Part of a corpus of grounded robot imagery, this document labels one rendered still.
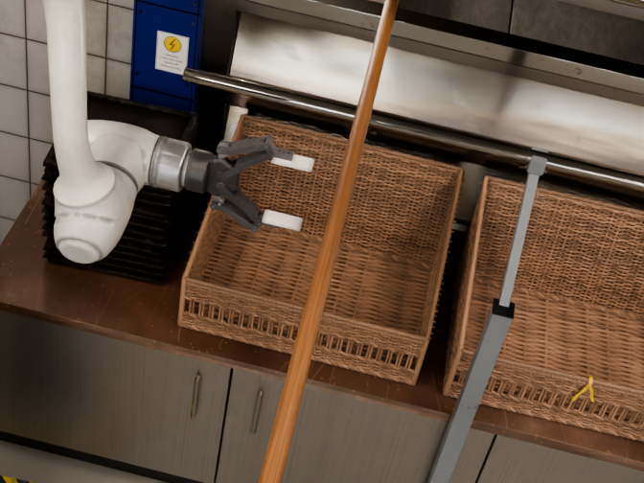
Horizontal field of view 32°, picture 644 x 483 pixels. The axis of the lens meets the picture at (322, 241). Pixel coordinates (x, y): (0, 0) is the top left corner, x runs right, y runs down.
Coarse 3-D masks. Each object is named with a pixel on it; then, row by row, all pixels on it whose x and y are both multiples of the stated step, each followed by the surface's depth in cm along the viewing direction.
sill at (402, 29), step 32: (256, 0) 248; (288, 0) 246; (320, 0) 246; (352, 0) 248; (416, 32) 245; (448, 32) 244; (480, 32) 246; (544, 64) 245; (576, 64) 243; (608, 64) 244; (640, 64) 247
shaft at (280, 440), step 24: (384, 24) 237; (384, 48) 231; (360, 96) 217; (360, 120) 210; (360, 144) 205; (336, 192) 194; (336, 216) 189; (336, 240) 185; (312, 288) 175; (312, 312) 171; (312, 336) 168; (288, 384) 160; (288, 408) 157; (288, 432) 154; (264, 456) 152; (264, 480) 147
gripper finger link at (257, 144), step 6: (252, 138) 189; (258, 138) 188; (264, 138) 188; (270, 138) 188; (234, 144) 189; (240, 144) 189; (246, 144) 188; (252, 144) 188; (258, 144) 187; (264, 144) 186; (270, 144) 187; (222, 150) 189; (228, 150) 189; (234, 150) 188; (240, 150) 188; (246, 150) 188; (252, 150) 188; (258, 150) 188
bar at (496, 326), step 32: (256, 96) 219; (288, 96) 218; (384, 128) 218; (416, 128) 217; (544, 160) 215; (576, 160) 217; (512, 256) 216; (512, 288) 216; (480, 352) 221; (480, 384) 227; (448, 448) 242; (448, 480) 249
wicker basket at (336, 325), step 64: (256, 128) 266; (256, 192) 273; (320, 192) 271; (384, 192) 269; (448, 192) 266; (192, 256) 242; (256, 256) 268; (384, 256) 275; (192, 320) 247; (256, 320) 253; (384, 320) 259
